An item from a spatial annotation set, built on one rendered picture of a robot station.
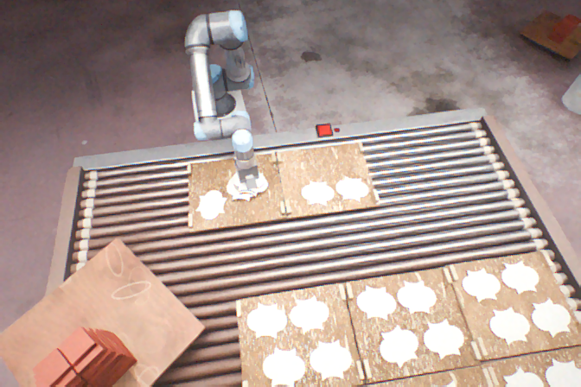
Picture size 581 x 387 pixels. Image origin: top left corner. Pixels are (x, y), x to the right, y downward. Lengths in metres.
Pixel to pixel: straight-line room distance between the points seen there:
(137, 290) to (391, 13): 3.66
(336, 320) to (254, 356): 0.32
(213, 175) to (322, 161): 0.51
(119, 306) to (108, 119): 2.22
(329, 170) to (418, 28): 2.72
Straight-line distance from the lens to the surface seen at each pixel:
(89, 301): 1.62
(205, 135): 1.57
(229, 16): 1.62
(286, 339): 1.53
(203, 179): 1.82
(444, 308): 1.66
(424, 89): 3.66
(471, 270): 1.76
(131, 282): 1.58
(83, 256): 1.83
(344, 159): 1.86
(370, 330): 1.57
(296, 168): 1.82
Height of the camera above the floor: 2.45
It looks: 56 degrees down
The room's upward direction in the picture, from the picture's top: 1 degrees clockwise
